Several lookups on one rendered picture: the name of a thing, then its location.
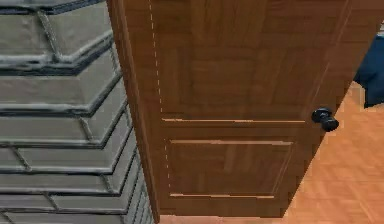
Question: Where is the brown wooden room door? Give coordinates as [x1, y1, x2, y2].
[106, 0, 384, 223]

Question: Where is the dark blue furniture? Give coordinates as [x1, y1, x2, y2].
[353, 33, 384, 109]

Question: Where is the black round door handle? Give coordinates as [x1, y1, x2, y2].
[311, 106, 340, 133]

